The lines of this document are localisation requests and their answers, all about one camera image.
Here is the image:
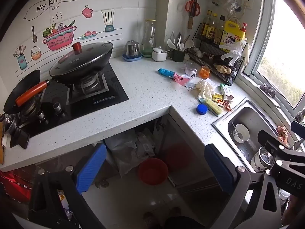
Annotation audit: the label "cream rubber glove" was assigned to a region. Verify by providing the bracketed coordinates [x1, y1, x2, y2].
[243, 42, 250, 65]

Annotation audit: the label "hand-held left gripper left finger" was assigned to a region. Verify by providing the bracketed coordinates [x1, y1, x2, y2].
[29, 143, 108, 229]

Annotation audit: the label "red handled scissors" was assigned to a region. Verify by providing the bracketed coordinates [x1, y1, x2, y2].
[185, 0, 201, 17]

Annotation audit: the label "steel sink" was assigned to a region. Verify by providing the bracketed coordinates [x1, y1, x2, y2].
[212, 99, 301, 172]

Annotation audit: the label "white cup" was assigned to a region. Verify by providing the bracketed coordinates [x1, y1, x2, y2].
[251, 147, 274, 172]

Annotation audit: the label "white bowl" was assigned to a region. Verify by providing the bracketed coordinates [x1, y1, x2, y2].
[232, 123, 250, 144]

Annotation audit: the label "dark green mug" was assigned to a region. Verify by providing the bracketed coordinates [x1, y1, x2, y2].
[168, 49, 186, 62]

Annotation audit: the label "brown loofah scrubber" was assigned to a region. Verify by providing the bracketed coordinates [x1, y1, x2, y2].
[276, 126, 289, 144]

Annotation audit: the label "black pan orange handle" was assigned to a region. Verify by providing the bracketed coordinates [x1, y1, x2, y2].
[3, 70, 51, 114]

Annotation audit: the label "white latex glove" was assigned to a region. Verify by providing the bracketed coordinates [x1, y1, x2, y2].
[196, 79, 218, 100]

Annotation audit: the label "clear plastic glove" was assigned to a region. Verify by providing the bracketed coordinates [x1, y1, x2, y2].
[219, 40, 247, 67]

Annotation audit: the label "white sugar jar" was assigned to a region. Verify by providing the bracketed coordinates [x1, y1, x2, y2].
[152, 46, 171, 62]

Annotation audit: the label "amber sauce bottle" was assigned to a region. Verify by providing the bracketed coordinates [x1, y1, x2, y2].
[201, 10, 212, 37]

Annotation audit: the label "glass lid red knob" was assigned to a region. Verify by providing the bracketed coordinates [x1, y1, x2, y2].
[49, 42, 113, 78]

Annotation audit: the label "red plastic basin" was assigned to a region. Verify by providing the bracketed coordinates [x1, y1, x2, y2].
[138, 158, 169, 186]

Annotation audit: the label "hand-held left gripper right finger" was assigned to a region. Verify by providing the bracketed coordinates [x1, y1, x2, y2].
[204, 144, 284, 229]

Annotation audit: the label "kitchen wall sticker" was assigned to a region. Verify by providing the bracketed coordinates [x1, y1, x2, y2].
[12, 0, 123, 71]

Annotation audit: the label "black wire rack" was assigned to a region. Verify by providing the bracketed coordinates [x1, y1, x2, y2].
[188, 23, 248, 83]

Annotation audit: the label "clear plastic bag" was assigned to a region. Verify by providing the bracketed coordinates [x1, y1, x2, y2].
[224, 0, 240, 15]

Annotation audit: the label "dark scouring pad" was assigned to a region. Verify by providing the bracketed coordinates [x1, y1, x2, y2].
[259, 83, 276, 98]

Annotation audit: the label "blue patterned wrapper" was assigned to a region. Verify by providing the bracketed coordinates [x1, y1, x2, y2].
[158, 68, 175, 78]

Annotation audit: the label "black gas stove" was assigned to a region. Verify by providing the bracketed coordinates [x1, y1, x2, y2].
[10, 62, 129, 139]

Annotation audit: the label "ginger root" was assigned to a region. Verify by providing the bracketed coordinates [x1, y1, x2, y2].
[213, 63, 232, 74]

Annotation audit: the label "black wok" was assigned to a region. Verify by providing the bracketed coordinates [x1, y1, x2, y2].
[49, 42, 114, 85]

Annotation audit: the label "sauce bottle brown label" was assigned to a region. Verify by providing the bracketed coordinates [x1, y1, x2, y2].
[206, 13, 218, 40]

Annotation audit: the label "grey plastic bag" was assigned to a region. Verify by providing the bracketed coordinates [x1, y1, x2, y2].
[105, 131, 158, 177]

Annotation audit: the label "yellow blue scrub brush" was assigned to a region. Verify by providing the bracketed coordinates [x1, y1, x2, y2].
[198, 98, 223, 117]

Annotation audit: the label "glass pitcher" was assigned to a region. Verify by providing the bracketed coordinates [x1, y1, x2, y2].
[140, 19, 156, 58]

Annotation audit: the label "black cap sauce bottle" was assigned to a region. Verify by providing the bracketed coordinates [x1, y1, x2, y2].
[214, 15, 226, 45]

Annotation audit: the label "yellow detergent bottle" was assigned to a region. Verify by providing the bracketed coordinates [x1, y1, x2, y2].
[223, 20, 246, 50]

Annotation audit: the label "person's right hand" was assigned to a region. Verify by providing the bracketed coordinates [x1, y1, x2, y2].
[283, 193, 305, 227]

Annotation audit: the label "clear plastic bottle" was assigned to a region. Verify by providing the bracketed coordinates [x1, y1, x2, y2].
[185, 63, 198, 78]

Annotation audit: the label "steel oil pot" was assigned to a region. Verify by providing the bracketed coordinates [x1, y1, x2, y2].
[125, 40, 139, 57]

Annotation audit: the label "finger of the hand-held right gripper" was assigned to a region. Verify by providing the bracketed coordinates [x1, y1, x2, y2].
[257, 130, 289, 152]
[292, 107, 305, 139]

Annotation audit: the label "red carton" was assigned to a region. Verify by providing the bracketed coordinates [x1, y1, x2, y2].
[0, 170, 32, 202]

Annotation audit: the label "window frame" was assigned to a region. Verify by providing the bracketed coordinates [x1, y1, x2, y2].
[241, 0, 305, 115]

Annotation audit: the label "green white medicine box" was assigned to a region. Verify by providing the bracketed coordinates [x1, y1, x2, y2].
[219, 83, 234, 101]

